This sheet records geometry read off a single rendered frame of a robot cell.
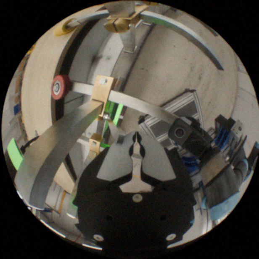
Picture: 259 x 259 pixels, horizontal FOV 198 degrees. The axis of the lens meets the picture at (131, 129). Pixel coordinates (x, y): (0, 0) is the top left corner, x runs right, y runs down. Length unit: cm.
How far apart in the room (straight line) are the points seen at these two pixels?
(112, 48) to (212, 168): 60
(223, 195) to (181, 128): 17
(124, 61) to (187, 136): 37
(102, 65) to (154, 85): 76
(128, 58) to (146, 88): 74
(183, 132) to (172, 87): 105
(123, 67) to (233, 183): 50
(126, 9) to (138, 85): 102
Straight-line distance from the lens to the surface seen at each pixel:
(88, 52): 48
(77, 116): 15
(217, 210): 19
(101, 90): 24
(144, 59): 115
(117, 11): 19
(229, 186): 18
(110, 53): 53
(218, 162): 18
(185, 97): 104
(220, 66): 28
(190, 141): 19
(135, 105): 24
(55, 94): 31
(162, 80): 115
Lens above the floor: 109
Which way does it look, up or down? 59 degrees down
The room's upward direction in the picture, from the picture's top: 176 degrees counter-clockwise
